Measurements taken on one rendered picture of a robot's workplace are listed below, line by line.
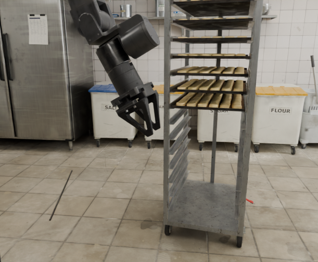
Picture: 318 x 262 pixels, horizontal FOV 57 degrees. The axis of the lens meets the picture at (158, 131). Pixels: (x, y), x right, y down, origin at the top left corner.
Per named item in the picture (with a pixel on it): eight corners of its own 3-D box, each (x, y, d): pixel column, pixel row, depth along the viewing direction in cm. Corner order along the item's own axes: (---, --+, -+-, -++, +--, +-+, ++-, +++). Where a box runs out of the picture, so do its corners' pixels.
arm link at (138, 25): (96, 23, 65) (74, 18, 57) (138, -8, 61) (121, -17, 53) (122, 71, 66) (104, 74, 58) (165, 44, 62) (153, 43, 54)
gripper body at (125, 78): (156, 88, 66) (140, 59, 65) (140, 95, 56) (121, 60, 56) (132, 101, 68) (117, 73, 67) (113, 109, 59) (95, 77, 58)
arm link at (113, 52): (101, 49, 65) (88, 49, 59) (126, 32, 62) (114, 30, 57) (116, 77, 65) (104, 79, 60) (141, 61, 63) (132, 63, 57)
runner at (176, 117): (173, 125, 166) (173, 119, 165) (168, 124, 166) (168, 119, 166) (191, 105, 225) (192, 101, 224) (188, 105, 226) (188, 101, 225)
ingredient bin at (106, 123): (91, 148, 364) (87, 86, 344) (104, 134, 425) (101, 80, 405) (134, 149, 360) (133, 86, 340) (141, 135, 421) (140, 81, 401)
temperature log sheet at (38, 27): (49, 44, 314) (46, 14, 306) (48, 44, 312) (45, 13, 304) (30, 44, 317) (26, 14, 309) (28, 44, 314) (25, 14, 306)
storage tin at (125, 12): (132, 18, 376) (132, 5, 372) (130, 17, 362) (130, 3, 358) (122, 18, 378) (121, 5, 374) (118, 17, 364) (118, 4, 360)
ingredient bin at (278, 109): (251, 154, 344) (256, 88, 324) (244, 138, 405) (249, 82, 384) (300, 156, 335) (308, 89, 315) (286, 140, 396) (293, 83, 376)
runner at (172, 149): (173, 155, 170) (173, 149, 170) (168, 154, 171) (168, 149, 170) (191, 128, 230) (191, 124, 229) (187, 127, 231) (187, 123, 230)
